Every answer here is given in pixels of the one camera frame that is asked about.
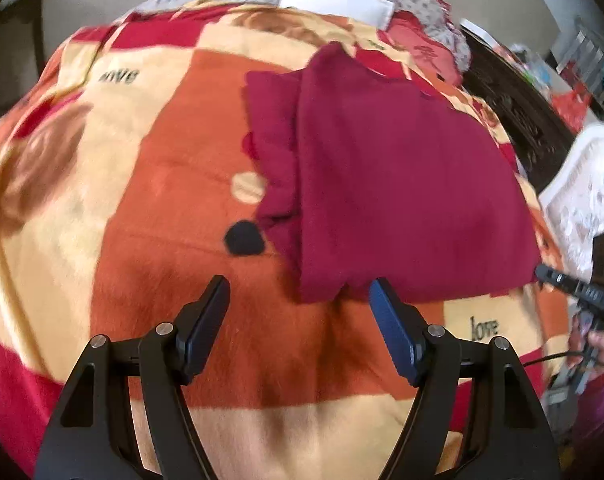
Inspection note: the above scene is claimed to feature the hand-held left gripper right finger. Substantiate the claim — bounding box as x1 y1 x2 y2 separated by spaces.
368 277 563 480

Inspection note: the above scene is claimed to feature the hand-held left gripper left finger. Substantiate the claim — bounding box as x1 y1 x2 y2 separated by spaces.
33 275 231 480

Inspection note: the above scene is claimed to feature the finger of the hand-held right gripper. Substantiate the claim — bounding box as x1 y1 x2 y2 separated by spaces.
534 264 590 303

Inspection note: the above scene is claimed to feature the maroon fleece garment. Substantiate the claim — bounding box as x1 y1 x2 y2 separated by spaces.
242 41 543 305

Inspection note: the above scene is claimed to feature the person's right forearm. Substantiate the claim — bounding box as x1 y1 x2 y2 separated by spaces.
572 366 604 456

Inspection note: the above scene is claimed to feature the orange red printed blanket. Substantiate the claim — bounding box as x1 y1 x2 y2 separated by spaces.
0 0 583 480

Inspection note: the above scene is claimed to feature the red plastic bag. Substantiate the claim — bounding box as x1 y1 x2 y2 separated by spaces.
552 87 595 133

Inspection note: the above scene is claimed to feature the dark carved wooden headboard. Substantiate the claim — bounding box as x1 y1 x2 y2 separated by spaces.
459 20 578 193

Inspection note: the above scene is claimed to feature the cluttered shelf rack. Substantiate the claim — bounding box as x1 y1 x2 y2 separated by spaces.
549 15 604 111

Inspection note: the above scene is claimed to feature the red heart-shaped cushion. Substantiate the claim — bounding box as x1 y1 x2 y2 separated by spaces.
384 12 463 86

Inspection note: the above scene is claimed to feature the thin black cable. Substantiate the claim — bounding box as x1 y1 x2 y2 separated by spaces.
519 352 585 367

